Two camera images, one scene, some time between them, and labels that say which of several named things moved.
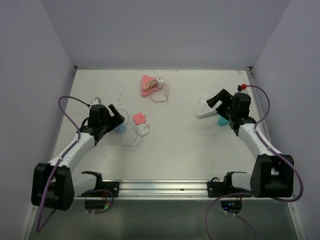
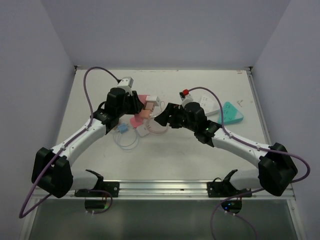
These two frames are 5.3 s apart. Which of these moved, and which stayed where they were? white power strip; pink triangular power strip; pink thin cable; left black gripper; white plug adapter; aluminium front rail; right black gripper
Moved: pink thin cable; right black gripper; pink triangular power strip; left black gripper
Stayed: white power strip; white plug adapter; aluminium front rail
